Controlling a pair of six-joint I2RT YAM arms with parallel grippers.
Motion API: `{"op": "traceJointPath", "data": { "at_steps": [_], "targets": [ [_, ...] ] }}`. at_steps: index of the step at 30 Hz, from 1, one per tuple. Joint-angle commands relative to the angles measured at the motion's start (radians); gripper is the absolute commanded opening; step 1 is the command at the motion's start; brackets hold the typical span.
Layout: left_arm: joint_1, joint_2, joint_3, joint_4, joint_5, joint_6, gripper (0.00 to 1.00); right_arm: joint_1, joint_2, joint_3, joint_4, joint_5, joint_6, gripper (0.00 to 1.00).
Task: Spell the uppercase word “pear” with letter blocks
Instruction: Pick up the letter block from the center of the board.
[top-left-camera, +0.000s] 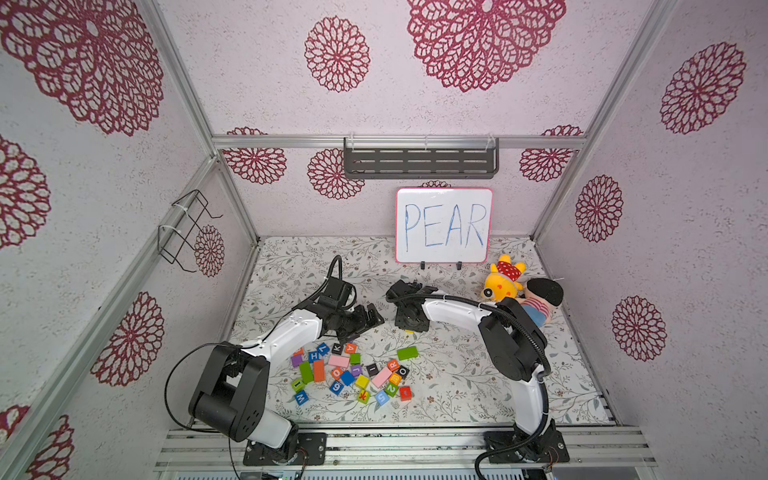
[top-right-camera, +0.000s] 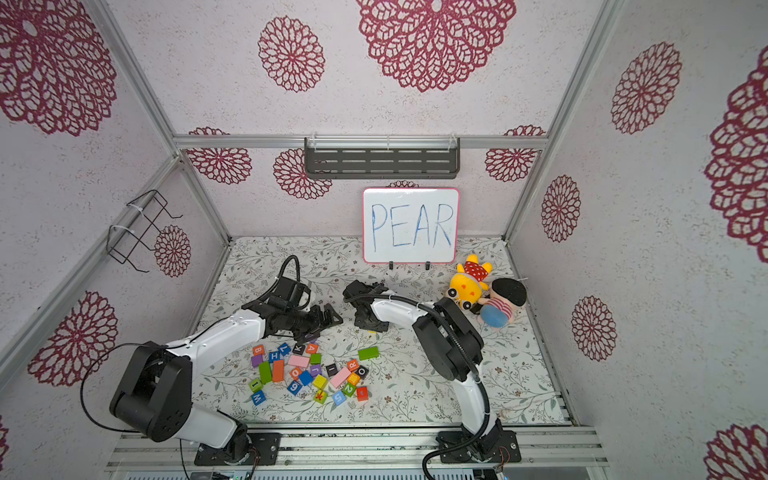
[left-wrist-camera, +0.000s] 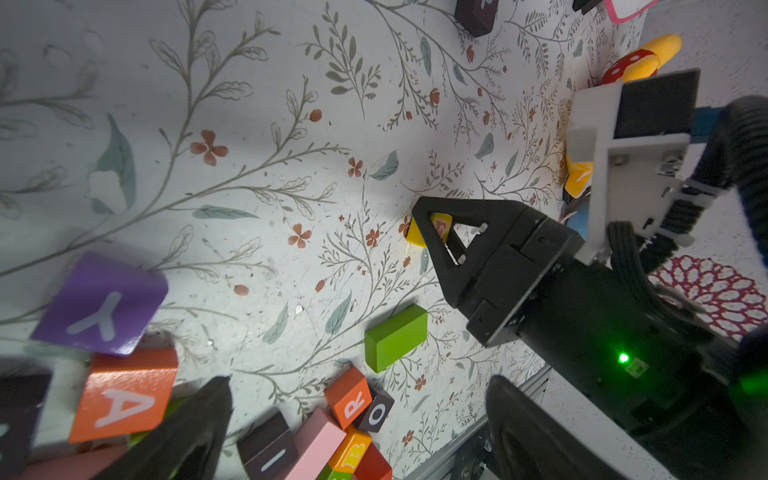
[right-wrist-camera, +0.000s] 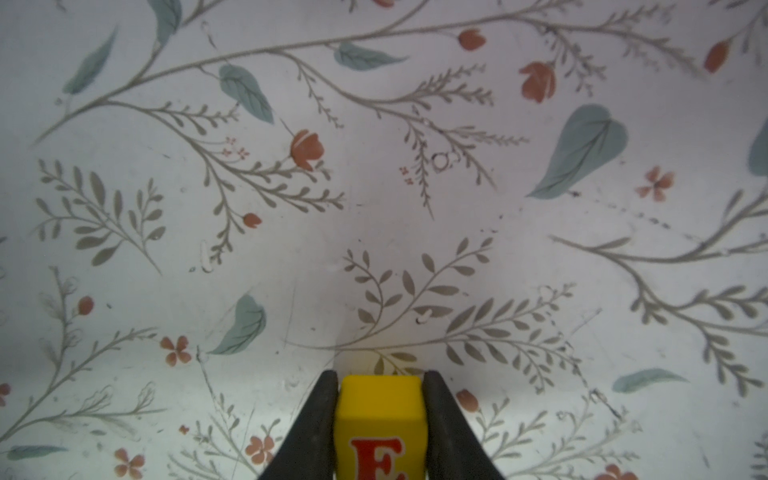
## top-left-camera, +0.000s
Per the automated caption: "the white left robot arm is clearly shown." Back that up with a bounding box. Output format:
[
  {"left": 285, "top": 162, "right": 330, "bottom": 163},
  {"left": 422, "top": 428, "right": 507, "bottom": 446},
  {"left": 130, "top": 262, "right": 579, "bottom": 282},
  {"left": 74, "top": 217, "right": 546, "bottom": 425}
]
[{"left": 188, "top": 278, "right": 384, "bottom": 463}]

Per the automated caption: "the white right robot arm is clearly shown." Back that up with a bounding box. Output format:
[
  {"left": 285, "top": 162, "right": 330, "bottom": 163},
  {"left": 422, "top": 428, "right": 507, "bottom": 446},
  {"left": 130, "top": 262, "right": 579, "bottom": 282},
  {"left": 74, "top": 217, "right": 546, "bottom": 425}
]
[{"left": 385, "top": 280, "right": 571, "bottom": 478}]

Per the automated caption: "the green 2 letter block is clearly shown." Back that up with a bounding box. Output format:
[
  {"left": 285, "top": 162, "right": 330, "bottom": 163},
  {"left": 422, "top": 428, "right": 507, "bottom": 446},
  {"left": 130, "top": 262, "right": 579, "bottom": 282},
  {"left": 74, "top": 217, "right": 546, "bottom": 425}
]
[{"left": 384, "top": 383, "right": 399, "bottom": 397}]

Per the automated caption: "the blue W letter block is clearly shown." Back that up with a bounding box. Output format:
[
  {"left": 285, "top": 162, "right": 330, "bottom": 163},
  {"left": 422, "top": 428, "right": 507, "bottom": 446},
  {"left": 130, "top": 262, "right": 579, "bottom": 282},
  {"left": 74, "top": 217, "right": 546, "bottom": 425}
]
[{"left": 294, "top": 391, "right": 309, "bottom": 405}]

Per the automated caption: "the pink flat block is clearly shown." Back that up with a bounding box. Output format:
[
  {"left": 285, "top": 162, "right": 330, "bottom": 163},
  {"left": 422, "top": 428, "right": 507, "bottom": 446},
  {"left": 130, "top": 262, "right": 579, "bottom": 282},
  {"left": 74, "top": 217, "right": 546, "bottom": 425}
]
[{"left": 328, "top": 354, "right": 350, "bottom": 369}]

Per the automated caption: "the green rectangular block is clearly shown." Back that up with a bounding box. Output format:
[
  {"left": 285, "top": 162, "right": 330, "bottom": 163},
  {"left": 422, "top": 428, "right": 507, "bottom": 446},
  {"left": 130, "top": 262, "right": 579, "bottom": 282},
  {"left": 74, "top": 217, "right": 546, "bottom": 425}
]
[{"left": 397, "top": 346, "right": 419, "bottom": 361}]

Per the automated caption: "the orange rectangular block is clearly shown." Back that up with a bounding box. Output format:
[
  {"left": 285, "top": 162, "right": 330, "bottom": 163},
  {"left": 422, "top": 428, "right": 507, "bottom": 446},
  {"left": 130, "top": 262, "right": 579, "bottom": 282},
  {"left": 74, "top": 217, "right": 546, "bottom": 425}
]
[{"left": 312, "top": 360, "right": 325, "bottom": 383}]

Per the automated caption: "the green tall block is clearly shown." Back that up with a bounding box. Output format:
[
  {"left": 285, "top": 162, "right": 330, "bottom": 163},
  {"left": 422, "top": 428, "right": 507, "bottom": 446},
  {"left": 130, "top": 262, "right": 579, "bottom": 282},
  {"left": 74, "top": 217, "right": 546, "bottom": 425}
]
[{"left": 299, "top": 362, "right": 314, "bottom": 385}]

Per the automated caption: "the pink framed whiteboard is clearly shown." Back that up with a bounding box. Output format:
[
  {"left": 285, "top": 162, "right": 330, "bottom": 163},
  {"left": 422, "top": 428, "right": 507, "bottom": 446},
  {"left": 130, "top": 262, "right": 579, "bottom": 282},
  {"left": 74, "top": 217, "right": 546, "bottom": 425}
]
[{"left": 395, "top": 188, "right": 494, "bottom": 264}]

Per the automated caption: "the long pink block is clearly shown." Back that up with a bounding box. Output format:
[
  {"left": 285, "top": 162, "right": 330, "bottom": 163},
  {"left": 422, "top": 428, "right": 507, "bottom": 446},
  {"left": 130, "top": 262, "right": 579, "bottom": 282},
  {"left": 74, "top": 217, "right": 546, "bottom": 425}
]
[{"left": 371, "top": 368, "right": 393, "bottom": 389}]

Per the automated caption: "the floral table mat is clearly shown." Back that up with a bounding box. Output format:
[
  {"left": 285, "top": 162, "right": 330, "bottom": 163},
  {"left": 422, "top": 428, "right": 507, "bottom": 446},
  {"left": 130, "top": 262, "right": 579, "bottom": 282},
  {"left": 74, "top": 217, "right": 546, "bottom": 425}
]
[{"left": 203, "top": 235, "right": 613, "bottom": 426}]

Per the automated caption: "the yellow plush toy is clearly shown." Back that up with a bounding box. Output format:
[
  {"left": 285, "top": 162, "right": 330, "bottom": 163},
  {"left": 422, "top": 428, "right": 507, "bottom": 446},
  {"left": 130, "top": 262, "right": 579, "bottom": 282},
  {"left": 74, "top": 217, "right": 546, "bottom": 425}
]
[{"left": 481, "top": 254, "right": 527, "bottom": 302}]

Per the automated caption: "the red cube block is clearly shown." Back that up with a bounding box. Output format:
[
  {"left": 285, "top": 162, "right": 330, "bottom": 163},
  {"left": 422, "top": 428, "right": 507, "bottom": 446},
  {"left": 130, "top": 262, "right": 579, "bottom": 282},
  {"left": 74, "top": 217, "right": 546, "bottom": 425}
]
[{"left": 399, "top": 386, "right": 413, "bottom": 401}]

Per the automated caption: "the striped plush doll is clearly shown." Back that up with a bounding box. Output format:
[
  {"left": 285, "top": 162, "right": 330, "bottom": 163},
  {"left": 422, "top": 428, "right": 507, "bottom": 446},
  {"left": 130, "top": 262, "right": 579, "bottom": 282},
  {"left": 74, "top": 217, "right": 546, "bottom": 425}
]
[{"left": 518, "top": 278, "right": 564, "bottom": 327}]

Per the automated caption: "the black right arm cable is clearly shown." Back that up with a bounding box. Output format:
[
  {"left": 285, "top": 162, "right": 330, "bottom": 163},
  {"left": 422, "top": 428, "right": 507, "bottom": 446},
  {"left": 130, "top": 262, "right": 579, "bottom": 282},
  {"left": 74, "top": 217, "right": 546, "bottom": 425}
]
[{"left": 386, "top": 287, "right": 552, "bottom": 480}]

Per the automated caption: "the grey metal wall shelf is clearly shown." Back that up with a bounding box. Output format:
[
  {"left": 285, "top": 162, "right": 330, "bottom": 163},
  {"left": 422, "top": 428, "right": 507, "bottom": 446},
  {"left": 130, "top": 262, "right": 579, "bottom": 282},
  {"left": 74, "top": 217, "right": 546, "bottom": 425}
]
[{"left": 342, "top": 138, "right": 500, "bottom": 180}]

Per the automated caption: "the black wire wall rack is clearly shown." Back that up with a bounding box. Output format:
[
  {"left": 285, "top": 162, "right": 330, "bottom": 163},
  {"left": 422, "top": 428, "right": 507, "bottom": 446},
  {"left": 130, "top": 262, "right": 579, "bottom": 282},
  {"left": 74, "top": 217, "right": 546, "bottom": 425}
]
[{"left": 156, "top": 189, "right": 223, "bottom": 274}]

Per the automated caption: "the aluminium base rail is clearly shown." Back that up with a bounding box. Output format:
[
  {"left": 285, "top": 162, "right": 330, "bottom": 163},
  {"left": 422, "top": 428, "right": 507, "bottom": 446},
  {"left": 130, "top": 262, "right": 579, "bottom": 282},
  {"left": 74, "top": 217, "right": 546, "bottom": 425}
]
[{"left": 154, "top": 425, "right": 657, "bottom": 472}]

